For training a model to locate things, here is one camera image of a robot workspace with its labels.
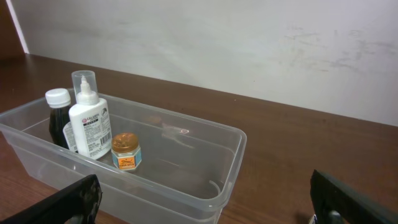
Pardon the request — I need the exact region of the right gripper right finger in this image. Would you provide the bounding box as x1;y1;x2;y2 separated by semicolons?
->
310;170;397;224

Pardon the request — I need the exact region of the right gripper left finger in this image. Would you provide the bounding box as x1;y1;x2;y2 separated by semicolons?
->
1;174;102;224

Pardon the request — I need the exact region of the small gold-lidded balm jar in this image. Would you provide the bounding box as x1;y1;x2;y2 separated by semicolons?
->
111;133;142;170

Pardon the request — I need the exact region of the white lotion bottle clear cap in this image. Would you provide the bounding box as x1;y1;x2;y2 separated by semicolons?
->
69;70;112;160

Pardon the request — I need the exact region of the dark bottle white cap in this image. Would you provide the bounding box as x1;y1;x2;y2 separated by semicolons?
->
45;88;78;152

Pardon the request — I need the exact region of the clear plastic container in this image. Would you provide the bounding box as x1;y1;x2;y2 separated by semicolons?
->
1;96;247;224

